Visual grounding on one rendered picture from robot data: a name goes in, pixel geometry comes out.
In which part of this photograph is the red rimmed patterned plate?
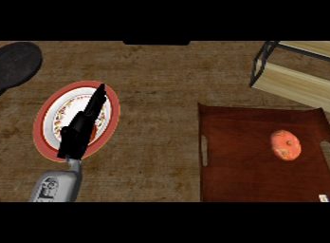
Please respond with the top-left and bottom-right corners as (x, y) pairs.
(32, 80), (122, 163)

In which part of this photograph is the black frying pan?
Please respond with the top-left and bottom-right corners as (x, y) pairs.
(0, 41), (44, 110)

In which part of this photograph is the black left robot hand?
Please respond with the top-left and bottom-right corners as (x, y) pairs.
(56, 83), (109, 160)

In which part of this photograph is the dark brown wooden tray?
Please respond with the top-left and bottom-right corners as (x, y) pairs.
(197, 103), (330, 203)

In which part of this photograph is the wooden tiered shelf black frame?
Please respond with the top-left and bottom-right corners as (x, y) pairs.
(247, 40), (330, 118)

